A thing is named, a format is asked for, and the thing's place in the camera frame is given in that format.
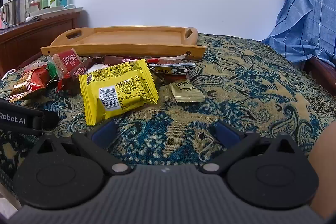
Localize white rice cake packet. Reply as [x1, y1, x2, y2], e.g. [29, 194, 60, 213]
[85, 63, 112, 75]

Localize paisley blanket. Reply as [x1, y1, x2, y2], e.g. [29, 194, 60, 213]
[0, 32, 336, 182]

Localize wooden cabinet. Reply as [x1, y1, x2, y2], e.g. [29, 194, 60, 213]
[0, 10, 88, 77]

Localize small beige snack packet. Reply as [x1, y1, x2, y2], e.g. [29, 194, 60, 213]
[168, 78, 205, 103]

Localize green snack packet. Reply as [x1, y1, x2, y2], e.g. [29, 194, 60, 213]
[47, 60, 61, 83]

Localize pink snack packet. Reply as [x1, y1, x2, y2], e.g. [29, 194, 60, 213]
[22, 61, 49, 75]

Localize white key ring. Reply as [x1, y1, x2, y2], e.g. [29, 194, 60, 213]
[1, 69, 16, 81]

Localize red brown bar packet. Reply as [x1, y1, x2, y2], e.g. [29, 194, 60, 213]
[91, 55, 149, 65]

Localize yellow snack packet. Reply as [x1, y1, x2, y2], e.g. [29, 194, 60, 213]
[79, 59, 160, 126]

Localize red gold snack packet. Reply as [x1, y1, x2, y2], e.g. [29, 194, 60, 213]
[9, 68, 49, 102]

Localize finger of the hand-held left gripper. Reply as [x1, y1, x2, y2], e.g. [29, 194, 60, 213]
[42, 110, 60, 133]

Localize maroon pouch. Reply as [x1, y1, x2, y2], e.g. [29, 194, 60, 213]
[12, 55, 49, 73]

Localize dark wooden rail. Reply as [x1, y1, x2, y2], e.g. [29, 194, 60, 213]
[304, 56, 336, 97]

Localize brown white snack packet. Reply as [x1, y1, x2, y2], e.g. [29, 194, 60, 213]
[148, 62, 196, 75]

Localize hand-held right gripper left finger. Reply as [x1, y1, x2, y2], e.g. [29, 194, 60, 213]
[35, 120, 132, 176]

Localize red biscuit packet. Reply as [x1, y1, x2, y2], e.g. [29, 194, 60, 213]
[146, 54, 187, 66]
[47, 48, 82, 76]

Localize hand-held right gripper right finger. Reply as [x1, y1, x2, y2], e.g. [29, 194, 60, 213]
[199, 122, 302, 175]

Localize blue plaid shirt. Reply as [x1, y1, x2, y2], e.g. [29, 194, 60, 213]
[260, 0, 336, 67]

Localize brown candy wrapper red ends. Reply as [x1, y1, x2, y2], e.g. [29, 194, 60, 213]
[57, 57, 95, 96]

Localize white plastic tray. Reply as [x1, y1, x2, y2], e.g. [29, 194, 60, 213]
[28, 5, 84, 20]

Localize wooden tray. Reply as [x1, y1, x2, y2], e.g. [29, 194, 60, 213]
[41, 27, 207, 60]

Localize metal mug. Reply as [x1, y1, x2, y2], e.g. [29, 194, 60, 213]
[0, 0, 28, 27]

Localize glass jar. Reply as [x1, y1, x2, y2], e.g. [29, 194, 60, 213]
[28, 0, 42, 13]

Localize person's bare leg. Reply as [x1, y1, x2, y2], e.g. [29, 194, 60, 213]
[308, 123, 336, 217]

